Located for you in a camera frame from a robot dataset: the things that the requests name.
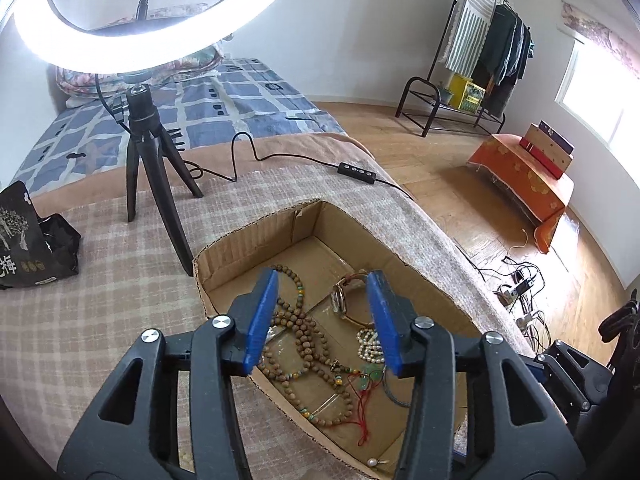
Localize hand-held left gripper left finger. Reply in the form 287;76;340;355
57;267;281;480

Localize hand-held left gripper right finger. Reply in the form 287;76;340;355
366;270;586;480

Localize pale pearl bracelet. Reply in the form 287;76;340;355
355;327;386;364

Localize wooden bead necklace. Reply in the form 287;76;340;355
259;265;372;429

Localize red strap wristwatch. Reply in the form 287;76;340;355
332;270;382;327

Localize green pendant red cord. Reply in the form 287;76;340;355
344;366;387;449

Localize black bangle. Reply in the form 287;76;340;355
382;367;414;409

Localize cardboard box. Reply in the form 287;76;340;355
192;198;484;480

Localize orange cloth covered stand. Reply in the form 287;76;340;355
467;133;576;254

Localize black tripod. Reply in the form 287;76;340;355
117;84;205;277

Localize black clothes rack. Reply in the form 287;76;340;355
394;0;537;139

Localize blue patterned bedsheet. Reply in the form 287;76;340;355
9;57;349;197

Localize tan and red box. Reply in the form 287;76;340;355
519;120;575;180

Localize black snack bag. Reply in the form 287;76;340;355
0;180;82;291

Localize yellow crate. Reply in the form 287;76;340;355
446;73;487;114

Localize folded floral quilt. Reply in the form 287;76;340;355
54;2;227;99

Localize window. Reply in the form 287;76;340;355
554;40;640;152

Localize dark hanging clothes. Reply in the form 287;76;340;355
471;4;535;117

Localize striped towel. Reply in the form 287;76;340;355
439;0;499;77

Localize floral curtain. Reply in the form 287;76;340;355
560;0;640;80

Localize power strips and cables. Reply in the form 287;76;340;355
494;254;552;343

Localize black ring light cable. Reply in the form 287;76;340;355
94;74;487;282

